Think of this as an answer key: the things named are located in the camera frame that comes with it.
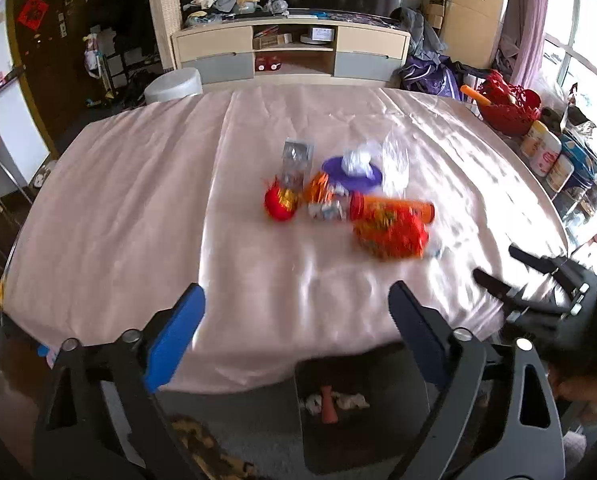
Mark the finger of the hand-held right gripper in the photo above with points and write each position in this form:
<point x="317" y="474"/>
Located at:
<point x="498" y="287"/>
<point x="533" y="257"/>

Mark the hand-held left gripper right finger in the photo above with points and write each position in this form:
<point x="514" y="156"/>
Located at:
<point x="418" y="332"/>

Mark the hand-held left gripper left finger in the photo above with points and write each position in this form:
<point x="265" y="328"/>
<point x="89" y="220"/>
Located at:
<point x="176" y="335"/>

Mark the red snack bag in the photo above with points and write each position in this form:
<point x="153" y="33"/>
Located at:
<point x="391" y="237"/>

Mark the black trash bin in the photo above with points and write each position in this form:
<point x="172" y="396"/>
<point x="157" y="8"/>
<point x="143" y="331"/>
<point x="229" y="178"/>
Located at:
<point x="363" y="430"/>

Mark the red orange tube can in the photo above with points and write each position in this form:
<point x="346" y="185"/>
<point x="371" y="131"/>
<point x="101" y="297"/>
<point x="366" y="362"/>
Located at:
<point x="393" y="210"/>

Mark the small white blue wrapper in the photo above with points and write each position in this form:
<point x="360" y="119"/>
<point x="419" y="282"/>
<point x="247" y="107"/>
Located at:
<point x="328" y="208"/>

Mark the clear plastic bag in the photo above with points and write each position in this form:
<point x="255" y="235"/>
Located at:
<point x="396" y="164"/>

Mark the red round ornament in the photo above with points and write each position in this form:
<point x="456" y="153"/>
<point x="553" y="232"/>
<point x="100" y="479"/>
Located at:
<point x="280" y="204"/>

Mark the purple plastic lid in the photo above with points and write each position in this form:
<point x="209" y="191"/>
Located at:
<point x="352" y="176"/>

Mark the orange foil wrapper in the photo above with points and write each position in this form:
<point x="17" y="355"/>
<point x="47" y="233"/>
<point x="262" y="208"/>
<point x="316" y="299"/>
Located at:
<point x="317" y="187"/>

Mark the white tissue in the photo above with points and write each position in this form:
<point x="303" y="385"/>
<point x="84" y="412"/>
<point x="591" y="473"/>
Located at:
<point x="361" y="159"/>

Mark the grey blister pack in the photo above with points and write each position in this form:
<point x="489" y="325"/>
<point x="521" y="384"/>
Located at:
<point x="297" y="160"/>

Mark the person's right hand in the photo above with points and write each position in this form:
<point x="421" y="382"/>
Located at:
<point x="585" y="392"/>

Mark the white label canister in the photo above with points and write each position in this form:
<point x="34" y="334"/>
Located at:
<point x="560" y="175"/>
<point x="533" y="141"/>
<point x="546" y="156"/>

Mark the red plastic basket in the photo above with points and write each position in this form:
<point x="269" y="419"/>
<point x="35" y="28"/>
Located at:
<point x="508" y="107"/>

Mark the orange toy stick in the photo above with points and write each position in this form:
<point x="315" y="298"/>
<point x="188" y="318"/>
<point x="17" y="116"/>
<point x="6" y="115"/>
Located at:
<point x="474" y="94"/>

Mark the white slippers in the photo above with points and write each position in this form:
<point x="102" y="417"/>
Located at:
<point x="44" y="174"/>

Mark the purple bag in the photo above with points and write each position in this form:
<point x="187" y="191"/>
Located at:
<point x="428" y="75"/>

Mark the window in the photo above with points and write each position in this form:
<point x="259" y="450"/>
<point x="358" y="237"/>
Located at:
<point x="580" y="45"/>

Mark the pink curtain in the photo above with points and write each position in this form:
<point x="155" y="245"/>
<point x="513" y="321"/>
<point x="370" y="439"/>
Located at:
<point x="528" y="20"/>

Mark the grey round stool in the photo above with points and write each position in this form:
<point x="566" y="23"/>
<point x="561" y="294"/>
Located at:
<point x="174" y="87"/>

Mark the tall cardboard box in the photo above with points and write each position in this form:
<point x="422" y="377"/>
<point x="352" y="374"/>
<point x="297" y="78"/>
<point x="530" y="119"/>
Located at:
<point x="473" y="5"/>

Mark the black shoe rack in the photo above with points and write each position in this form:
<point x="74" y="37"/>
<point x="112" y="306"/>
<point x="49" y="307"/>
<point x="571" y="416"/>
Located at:
<point x="118" y="65"/>

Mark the dark wooden door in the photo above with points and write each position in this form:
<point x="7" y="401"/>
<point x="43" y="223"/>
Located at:
<point x="48" y="60"/>

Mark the beige grey TV stand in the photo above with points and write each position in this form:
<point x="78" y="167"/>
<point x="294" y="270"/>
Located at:
<point x="291" y="47"/>

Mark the red door decoration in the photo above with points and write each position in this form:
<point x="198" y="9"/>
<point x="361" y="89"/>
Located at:
<point x="32" y="11"/>

